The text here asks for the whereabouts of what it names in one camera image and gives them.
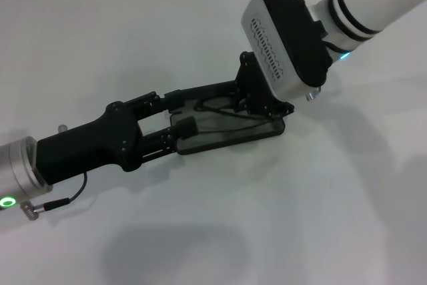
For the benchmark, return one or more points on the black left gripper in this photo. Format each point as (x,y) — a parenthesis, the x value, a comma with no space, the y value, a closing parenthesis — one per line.
(90,145)

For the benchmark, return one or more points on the silver gripper connector stud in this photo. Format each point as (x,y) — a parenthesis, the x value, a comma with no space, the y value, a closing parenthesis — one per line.
(312,95)
(62,128)

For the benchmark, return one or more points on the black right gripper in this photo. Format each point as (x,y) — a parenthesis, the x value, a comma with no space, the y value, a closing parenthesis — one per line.
(255,88)

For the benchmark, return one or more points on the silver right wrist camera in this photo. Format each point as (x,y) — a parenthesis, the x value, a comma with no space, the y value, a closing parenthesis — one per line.
(267,38)

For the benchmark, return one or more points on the silver left gripper connector stud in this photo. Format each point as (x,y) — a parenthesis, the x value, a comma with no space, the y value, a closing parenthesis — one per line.
(62,128)

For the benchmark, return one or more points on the black glasses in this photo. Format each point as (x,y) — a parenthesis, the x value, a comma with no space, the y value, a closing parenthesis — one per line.
(240,116)

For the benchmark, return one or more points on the black glasses case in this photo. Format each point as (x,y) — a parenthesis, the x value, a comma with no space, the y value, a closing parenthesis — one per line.
(233,138)

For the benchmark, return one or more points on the silver right gripper connector stud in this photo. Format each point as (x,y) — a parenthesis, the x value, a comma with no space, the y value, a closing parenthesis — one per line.
(312,95)

